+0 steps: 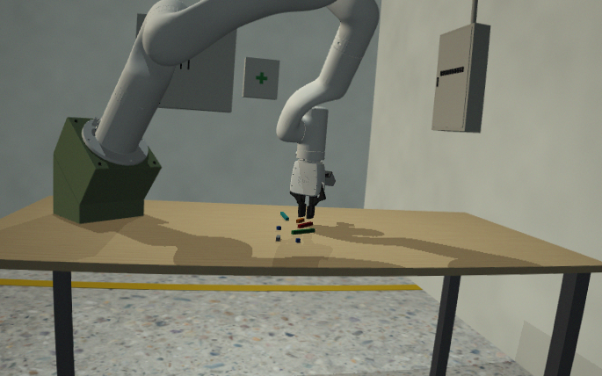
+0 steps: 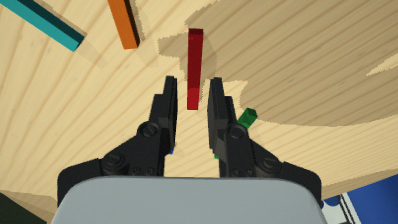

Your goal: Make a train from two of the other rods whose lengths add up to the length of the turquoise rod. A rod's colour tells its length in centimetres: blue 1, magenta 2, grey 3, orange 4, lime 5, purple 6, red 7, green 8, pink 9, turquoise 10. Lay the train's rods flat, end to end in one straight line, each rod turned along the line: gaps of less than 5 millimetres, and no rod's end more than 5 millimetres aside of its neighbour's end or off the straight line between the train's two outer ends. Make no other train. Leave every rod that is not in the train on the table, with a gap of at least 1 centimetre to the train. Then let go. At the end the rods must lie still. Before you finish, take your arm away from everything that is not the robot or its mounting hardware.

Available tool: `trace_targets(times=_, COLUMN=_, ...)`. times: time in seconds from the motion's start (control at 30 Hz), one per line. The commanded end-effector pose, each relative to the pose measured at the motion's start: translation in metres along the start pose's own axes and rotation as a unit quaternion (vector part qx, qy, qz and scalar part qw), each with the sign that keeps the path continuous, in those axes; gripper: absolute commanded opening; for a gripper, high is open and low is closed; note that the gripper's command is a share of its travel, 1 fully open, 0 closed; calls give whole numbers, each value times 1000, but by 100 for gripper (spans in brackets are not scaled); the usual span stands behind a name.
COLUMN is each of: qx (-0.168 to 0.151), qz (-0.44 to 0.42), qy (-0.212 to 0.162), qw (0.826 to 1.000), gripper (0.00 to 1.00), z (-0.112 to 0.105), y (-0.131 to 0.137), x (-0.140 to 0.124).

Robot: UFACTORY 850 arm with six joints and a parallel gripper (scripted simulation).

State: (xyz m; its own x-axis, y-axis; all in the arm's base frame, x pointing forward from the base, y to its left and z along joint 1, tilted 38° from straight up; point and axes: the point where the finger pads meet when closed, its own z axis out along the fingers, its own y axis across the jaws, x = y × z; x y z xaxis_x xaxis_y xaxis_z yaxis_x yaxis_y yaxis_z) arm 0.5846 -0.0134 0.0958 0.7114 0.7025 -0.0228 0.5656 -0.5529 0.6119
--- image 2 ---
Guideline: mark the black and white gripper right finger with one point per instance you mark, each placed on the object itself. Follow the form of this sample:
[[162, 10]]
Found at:
[[239, 155]]

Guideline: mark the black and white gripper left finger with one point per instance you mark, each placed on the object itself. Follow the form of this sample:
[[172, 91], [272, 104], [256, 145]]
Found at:
[[142, 155]]

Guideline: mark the green rod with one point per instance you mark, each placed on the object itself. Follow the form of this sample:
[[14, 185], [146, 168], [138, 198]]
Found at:
[[247, 119]]

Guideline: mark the orange rod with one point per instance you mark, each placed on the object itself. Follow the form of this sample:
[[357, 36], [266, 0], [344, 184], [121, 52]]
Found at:
[[125, 23]]

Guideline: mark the turquoise rod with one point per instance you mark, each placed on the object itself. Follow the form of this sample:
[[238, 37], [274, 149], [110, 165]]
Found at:
[[45, 21]]

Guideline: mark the red rod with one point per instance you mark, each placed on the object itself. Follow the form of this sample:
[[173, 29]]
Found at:
[[195, 45]]

